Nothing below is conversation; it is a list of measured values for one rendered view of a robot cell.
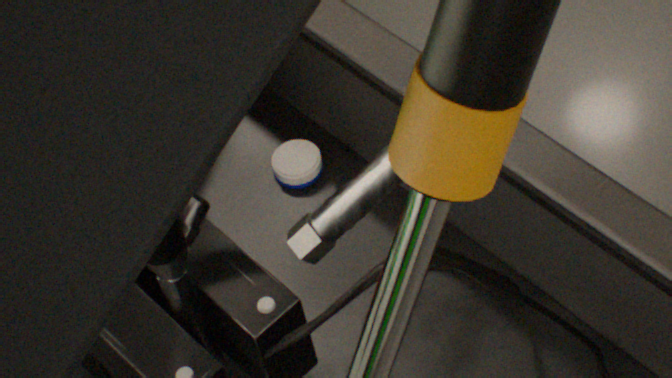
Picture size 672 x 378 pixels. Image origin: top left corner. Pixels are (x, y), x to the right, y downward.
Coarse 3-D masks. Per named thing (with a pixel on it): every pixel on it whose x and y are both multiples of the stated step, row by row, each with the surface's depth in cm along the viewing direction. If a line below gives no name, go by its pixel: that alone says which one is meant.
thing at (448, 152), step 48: (480, 0) 19; (528, 0) 19; (432, 48) 20; (480, 48) 20; (528, 48) 20; (432, 96) 20; (480, 96) 20; (432, 144) 21; (480, 144) 21; (432, 192) 21; (480, 192) 21; (432, 240) 23; (384, 288) 23; (384, 336) 24
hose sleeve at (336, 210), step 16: (384, 160) 61; (368, 176) 62; (384, 176) 61; (336, 192) 63; (352, 192) 62; (368, 192) 62; (384, 192) 62; (320, 208) 63; (336, 208) 62; (352, 208) 62; (368, 208) 62; (320, 224) 63; (336, 224) 63; (352, 224) 63; (336, 240) 64
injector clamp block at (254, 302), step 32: (192, 256) 80; (224, 256) 80; (160, 288) 87; (224, 288) 78; (256, 288) 78; (288, 288) 78; (128, 320) 78; (160, 320) 77; (224, 320) 79; (256, 320) 77; (288, 320) 78; (96, 352) 83; (128, 352) 76; (160, 352) 76; (192, 352) 76; (256, 352) 78; (288, 352) 80
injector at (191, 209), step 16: (192, 208) 73; (208, 208) 73; (176, 224) 71; (192, 224) 73; (176, 240) 71; (192, 240) 73; (160, 256) 71; (176, 256) 72; (160, 272) 73; (176, 272) 74; (176, 288) 75; (192, 288) 76; (176, 304) 76; (192, 304) 77; (192, 320) 78; (208, 320) 80; (192, 336) 79; (208, 336) 80; (224, 368) 84
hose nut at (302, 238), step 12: (300, 228) 63; (312, 228) 63; (288, 240) 64; (300, 240) 63; (312, 240) 63; (324, 240) 63; (300, 252) 63; (312, 252) 63; (324, 252) 64; (312, 264) 64
